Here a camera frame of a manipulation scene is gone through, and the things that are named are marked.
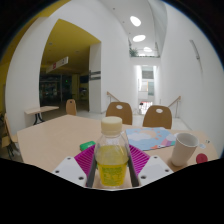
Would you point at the glass balcony railing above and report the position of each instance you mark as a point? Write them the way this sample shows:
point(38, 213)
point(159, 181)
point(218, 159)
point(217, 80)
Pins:
point(146, 54)

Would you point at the grey strip pillar sign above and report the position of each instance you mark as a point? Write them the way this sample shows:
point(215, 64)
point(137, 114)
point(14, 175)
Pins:
point(95, 75)

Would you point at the flat round red coaster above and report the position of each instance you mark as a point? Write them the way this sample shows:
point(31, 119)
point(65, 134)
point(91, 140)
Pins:
point(202, 158)

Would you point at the beige ceramic mug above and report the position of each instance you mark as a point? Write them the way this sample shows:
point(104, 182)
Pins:
point(183, 150)

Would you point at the group of oval ceiling lights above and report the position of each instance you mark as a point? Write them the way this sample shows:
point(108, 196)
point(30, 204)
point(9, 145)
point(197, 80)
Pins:
point(135, 21)

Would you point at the shop shelf unit with goods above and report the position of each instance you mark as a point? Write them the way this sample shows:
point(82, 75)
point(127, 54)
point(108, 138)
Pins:
point(50, 91)

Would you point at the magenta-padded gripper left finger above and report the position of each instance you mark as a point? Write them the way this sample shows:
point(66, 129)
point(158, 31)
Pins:
point(68, 170)

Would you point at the yellow drink bottle cream cap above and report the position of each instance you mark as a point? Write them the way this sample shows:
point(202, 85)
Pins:
point(111, 166)

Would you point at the small striped sticker card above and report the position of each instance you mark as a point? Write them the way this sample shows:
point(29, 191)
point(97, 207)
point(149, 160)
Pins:
point(202, 146)

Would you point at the red and white hanging sign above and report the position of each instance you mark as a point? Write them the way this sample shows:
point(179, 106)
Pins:
point(57, 64)

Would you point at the small green box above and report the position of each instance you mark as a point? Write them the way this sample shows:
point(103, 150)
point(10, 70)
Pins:
point(87, 145)

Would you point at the wooden stair handrail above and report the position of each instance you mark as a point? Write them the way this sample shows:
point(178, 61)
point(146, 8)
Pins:
point(114, 96)
point(175, 101)

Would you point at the blue illustrated paper mat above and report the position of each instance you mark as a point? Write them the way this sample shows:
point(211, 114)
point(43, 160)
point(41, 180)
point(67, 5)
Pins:
point(150, 138)

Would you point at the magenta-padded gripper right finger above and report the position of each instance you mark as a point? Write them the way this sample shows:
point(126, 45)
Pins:
point(155, 170)

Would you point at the wooden chair with oval hole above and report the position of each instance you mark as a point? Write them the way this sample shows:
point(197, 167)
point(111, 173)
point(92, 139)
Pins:
point(119, 115)
point(157, 120)
point(71, 107)

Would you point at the light wooden side table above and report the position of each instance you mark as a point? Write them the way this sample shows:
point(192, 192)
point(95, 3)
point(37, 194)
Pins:
point(40, 109)

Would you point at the wooden chair with metal legs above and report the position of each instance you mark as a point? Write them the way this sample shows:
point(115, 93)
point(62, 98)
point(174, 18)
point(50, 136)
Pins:
point(8, 138)

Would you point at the green potted plant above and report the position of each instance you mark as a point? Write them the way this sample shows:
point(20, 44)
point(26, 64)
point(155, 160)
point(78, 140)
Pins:
point(133, 52)

